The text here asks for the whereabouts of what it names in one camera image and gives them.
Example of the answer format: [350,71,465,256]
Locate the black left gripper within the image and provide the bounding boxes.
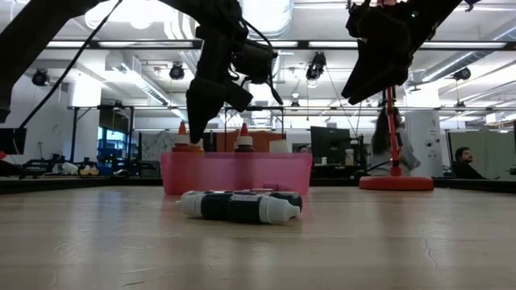
[185,24,255,145]

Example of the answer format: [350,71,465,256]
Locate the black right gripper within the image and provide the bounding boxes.
[341,2,421,106]

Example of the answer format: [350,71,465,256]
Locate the large orange food colouring bottle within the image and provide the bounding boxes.
[172,120,194,154]

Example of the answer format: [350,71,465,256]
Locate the large red food colouring bottle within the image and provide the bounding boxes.
[234,122,256,154]

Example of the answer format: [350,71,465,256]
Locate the black ceiling spotlight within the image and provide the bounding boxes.
[305,51,327,81]
[31,68,50,88]
[452,66,472,82]
[169,62,186,81]

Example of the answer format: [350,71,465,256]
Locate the orange brown partition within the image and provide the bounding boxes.
[215,130,288,153]

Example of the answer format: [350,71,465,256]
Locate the pink plastic bin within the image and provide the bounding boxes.
[160,151,314,197]

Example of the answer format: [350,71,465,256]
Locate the white building column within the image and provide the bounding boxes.
[66,80,102,164]
[404,109,444,179]

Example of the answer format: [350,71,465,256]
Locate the white box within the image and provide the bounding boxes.
[268,139,292,154]

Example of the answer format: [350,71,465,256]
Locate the black computer monitor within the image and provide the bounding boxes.
[0,127,27,156]
[310,126,352,166]

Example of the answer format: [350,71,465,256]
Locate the small navy dropper bottle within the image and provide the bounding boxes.
[201,187,279,197]

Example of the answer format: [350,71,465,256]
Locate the small olive green dropper bottle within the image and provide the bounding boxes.
[176,191,233,221]

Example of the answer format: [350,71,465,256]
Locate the blue glowing screen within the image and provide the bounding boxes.
[96,126,131,162]

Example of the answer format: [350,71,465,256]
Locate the red desk lamp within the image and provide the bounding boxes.
[358,0,435,192]

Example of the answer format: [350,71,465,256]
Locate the small teal dropper bottle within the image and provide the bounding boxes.
[268,190,304,211]

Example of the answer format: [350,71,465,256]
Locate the small blue dropper bottle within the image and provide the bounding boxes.
[227,194,302,226]

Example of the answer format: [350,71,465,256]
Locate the grey cubicle partition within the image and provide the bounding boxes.
[447,129,516,178]

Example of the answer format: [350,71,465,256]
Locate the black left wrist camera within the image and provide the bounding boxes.
[232,39,280,86]

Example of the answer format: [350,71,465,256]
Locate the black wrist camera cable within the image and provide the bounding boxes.
[241,18,285,106]

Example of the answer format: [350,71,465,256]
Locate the black workstation frame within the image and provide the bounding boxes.
[67,103,285,164]

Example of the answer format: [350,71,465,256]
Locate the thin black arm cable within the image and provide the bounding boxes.
[18,0,124,131]

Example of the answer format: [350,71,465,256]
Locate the black aluminium table frame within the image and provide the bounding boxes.
[0,176,516,195]

